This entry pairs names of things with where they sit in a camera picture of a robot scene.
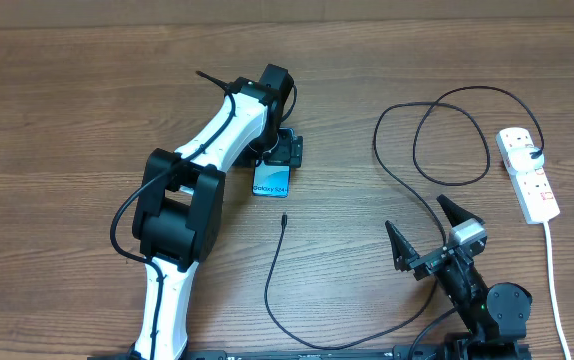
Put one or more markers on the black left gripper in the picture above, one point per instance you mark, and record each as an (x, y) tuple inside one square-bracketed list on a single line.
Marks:
[(288, 151)]

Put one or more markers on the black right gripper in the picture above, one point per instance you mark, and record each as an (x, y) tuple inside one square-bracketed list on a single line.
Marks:
[(405, 256)]

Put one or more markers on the blue Samsung Galaxy smartphone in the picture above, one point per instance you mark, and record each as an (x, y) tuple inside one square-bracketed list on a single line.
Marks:
[(271, 181)]

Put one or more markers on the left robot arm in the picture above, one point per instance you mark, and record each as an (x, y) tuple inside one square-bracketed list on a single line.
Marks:
[(180, 202)]

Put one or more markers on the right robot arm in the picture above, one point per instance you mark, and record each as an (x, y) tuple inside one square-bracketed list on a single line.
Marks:
[(494, 316)]

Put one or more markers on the white charger plug adapter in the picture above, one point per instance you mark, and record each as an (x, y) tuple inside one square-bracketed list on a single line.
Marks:
[(524, 160)]

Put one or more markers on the white power strip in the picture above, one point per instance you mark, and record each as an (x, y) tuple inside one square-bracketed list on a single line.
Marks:
[(533, 190)]

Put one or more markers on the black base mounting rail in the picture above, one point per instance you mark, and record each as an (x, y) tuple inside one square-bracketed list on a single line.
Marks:
[(307, 355)]

